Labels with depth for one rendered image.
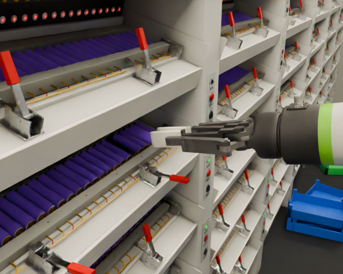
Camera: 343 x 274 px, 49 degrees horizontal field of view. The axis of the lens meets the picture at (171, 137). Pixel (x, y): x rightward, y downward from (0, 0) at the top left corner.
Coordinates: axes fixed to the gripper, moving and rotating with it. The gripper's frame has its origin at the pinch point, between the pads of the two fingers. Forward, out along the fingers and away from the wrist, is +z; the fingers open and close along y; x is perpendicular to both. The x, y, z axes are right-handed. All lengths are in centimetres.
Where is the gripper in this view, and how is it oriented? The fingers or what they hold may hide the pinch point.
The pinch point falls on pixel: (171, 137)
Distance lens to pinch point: 69.8
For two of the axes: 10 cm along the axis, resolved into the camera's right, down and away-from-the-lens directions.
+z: -8.7, 0.1, 5.0
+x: 1.8, 9.4, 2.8
